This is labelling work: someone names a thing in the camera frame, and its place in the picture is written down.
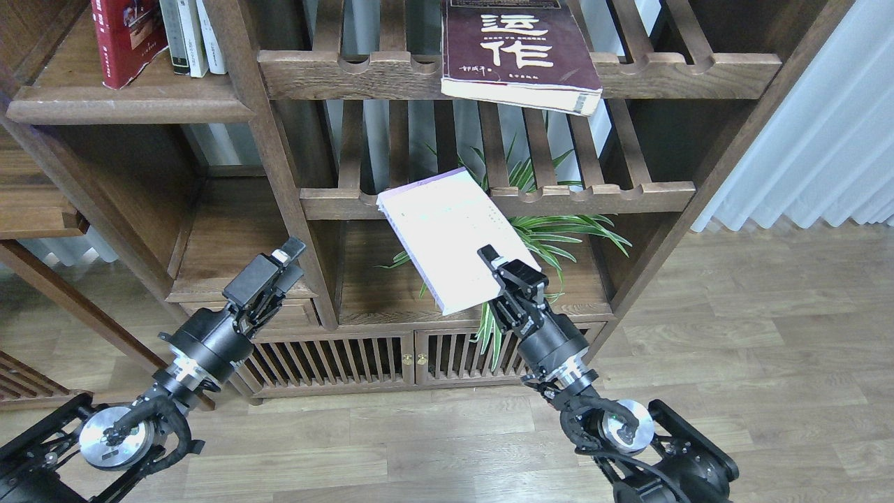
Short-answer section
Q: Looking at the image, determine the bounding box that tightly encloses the grey upright book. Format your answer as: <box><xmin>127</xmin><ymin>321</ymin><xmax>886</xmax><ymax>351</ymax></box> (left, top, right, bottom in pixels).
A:
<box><xmin>159</xmin><ymin>0</ymin><xmax>191</xmax><ymax>75</ymax></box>

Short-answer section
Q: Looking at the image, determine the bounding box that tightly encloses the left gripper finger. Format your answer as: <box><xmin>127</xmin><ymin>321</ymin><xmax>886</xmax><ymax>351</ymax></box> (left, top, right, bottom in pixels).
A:
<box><xmin>272</xmin><ymin>238</ymin><xmax>306</xmax><ymax>265</ymax></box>

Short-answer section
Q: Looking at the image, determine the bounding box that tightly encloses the white upright book right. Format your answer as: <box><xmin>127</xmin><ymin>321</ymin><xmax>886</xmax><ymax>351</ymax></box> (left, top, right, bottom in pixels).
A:
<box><xmin>197</xmin><ymin>0</ymin><xmax>228</xmax><ymax>75</ymax></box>

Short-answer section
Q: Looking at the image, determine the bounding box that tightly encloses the white window curtain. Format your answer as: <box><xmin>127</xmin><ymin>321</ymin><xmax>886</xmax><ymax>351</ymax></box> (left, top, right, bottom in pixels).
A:
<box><xmin>691</xmin><ymin>1</ymin><xmax>893</xmax><ymax>232</ymax></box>

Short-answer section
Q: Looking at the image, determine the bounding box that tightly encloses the slatted cabinet door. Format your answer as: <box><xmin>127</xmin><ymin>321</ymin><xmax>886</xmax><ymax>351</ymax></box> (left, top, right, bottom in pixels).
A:
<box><xmin>415</xmin><ymin>323</ymin><xmax>607</xmax><ymax>385</ymax></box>
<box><xmin>230</xmin><ymin>332</ymin><xmax>416</xmax><ymax>399</ymax></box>

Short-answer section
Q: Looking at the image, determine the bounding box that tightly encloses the white upright book middle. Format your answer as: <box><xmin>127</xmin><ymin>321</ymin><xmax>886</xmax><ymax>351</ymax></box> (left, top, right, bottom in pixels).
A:
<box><xmin>176</xmin><ymin>0</ymin><xmax>208</xmax><ymax>78</ymax></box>

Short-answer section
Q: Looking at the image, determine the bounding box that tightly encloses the right slatted cabinet door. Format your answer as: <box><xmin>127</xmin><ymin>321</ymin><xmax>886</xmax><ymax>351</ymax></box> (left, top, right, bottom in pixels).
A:
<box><xmin>415</xmin><ymin>323</ymin><xmax>607</xmax><ymax>385</ymax></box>

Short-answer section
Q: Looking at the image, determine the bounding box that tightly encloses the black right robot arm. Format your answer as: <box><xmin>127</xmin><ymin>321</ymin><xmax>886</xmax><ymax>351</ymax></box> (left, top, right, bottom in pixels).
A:
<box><xmin>478</xmin><ymin>245</ymin><xmax>740</xmax><ymax>502</ymax></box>

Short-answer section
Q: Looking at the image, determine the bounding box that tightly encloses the white upright book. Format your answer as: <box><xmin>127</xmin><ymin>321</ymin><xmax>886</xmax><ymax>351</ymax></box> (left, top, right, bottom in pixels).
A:
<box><xmin>176</xmin><ymin>0</ymin><xmax>208</xmax><ymax>78</ymax></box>
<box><xmin>197</xmin><ymin>0</ymin><xmax>228</xmax><ymax>75</ymax></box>

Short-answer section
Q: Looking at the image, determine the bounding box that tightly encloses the white lavender paperback book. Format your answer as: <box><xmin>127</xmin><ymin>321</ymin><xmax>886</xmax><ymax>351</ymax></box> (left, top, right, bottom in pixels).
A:
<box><xmin>377</xmin><ymin>168</ymin><xmax>541</xmax><ymax>315</ymax></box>

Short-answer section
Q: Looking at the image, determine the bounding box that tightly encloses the red paperback book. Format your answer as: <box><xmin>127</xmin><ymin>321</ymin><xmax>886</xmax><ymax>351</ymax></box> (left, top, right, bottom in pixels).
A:
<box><xmin>90</xmin><ymin>1</ymin><xmax>168</xmax><ymax>89</ymax></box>

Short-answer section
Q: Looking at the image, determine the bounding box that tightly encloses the dark wooden bookshelf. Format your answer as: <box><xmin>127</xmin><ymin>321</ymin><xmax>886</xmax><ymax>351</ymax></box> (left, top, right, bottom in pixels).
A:
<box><xmin>0</xmin><ymin>0</ymin><xmax>856</xmax><ymax>411</ymax></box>

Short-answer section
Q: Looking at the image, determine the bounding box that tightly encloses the small wooden drawer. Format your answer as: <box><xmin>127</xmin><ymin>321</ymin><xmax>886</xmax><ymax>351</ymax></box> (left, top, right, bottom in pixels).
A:
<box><xmin>179</xmin><ymin>298</ymin><xmax>319</xmax><ymax>333</ymax></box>

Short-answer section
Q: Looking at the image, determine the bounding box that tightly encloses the left slatted cabinet door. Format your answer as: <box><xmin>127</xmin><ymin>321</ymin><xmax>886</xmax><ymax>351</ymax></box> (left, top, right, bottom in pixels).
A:
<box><xmin>230</xmin><ymin>332</ymin><xmax>416</xmax><ymax>399</ymax></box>

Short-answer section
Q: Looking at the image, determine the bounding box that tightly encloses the maroon book with white characters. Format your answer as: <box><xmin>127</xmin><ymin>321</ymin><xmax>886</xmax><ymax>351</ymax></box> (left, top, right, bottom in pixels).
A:
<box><xmin>441</xmin><ymin>1</ymin><xmax>603</xmax><ymax>117</ymax></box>

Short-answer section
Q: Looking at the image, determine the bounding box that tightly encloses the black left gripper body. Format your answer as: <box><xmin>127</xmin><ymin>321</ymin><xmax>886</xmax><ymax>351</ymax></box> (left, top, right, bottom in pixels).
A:
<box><xmin>162</xmin><ymin>254</ymin><xmax>294</xmax><ymax>386</ymax></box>

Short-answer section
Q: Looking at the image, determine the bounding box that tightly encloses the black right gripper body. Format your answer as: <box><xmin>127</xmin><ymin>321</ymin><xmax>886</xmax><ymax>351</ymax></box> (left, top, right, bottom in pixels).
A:
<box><xmin>489</xmin><ymin>260</ymin><xmax>589</xmax><ymax>381</ymax></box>

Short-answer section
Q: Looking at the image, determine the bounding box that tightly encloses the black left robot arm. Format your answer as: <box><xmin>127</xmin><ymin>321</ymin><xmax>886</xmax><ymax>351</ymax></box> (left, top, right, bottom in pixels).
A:
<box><xmin>1</xmin><ymin>238</ymin><xmax>306</xmax><ymax>502</ymax></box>

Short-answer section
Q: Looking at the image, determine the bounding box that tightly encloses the green spider plant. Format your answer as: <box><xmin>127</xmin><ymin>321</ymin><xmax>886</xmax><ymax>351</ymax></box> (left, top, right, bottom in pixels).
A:
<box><xmin>377</xmin><ymin>154</ymin><xmax>632</xmax><ymax>370</ymax></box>

